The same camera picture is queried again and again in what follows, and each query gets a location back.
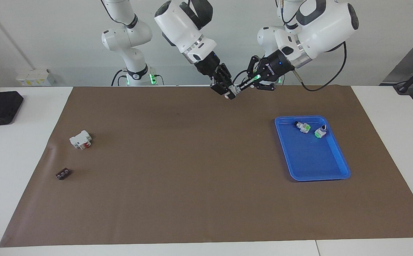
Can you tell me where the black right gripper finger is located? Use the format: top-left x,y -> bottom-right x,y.
210,80 -> 233,100
219,63 -> 236,89

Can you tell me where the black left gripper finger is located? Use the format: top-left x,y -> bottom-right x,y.
237,55 -> 262,89
240,81 -> 264,95

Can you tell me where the brown paper mat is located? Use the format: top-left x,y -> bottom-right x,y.
0,85 -> 413,247

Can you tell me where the blue plastic tray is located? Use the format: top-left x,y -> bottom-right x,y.
274,115 -> 351,182

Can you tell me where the white red circuit breaker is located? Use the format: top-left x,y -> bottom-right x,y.
69,130 -> 92,150

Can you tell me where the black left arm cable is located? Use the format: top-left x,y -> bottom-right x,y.
292,41 -> 347,92

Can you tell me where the white wall socket box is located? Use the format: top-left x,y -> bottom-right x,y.
16,69 -> 55,86

